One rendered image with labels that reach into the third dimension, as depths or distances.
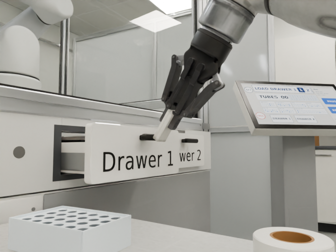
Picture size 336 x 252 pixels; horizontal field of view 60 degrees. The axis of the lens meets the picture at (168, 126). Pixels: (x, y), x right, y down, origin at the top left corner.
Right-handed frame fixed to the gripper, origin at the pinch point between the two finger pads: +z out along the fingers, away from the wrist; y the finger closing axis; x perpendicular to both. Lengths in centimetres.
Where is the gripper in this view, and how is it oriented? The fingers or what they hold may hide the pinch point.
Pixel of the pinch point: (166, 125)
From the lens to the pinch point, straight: 60.5
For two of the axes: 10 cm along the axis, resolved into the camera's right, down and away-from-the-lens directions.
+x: -5.7, -0.6, -8.2
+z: -4.7, 8.4, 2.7
